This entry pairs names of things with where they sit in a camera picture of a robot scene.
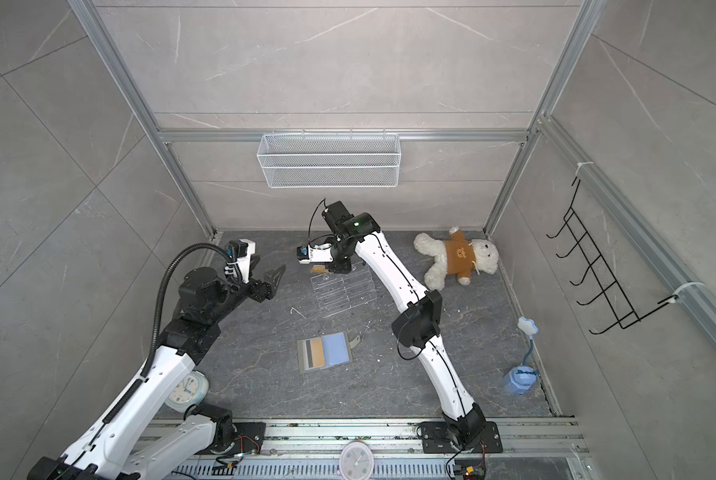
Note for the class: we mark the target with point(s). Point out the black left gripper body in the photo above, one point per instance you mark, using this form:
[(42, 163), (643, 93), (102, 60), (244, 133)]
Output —
[(232, 294)]

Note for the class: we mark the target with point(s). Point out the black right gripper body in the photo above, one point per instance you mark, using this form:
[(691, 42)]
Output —
[(344, 259)]

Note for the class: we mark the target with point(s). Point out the clear acrylic organizer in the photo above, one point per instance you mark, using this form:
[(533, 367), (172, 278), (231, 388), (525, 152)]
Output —
[(338, 293)]

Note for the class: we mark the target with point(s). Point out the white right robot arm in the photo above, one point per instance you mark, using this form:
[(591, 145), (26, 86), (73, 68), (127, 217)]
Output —
[(417, 327)]

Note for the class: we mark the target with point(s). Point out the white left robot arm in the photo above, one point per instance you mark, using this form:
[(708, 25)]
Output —
[(106, 449)]

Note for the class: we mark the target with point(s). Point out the white alarm clock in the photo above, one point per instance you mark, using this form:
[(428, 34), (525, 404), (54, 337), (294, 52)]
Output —
[(189, 392)]

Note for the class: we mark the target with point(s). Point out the white teddy bear brown sweater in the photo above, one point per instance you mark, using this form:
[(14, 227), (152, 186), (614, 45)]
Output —
[(456, 256)]

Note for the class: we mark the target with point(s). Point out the round white clock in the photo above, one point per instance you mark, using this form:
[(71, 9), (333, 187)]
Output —
[(356, 461)]

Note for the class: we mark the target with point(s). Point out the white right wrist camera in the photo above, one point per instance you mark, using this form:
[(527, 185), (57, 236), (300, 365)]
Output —
[(315, 254)]

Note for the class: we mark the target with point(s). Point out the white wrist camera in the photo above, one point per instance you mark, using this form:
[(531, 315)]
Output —
[(238, 268), (315, 254)]

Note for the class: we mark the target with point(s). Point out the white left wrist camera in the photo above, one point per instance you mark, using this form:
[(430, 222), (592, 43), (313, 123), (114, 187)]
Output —
[(238, 268)]

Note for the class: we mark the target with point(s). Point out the white wire mesh basket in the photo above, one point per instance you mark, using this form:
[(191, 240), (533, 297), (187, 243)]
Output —
[(330, 160)]

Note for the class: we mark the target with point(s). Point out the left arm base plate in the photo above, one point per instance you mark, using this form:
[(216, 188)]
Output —
[(244, 438)]

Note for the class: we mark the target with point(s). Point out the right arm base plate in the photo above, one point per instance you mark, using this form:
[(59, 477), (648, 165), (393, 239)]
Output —
[(441, 438)]

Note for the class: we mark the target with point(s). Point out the black wire hook rack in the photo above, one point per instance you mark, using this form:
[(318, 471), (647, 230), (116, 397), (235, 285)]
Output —
[(599, 270)]

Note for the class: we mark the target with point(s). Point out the aluminium frame post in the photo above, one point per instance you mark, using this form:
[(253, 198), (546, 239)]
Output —
[(102, 41)]

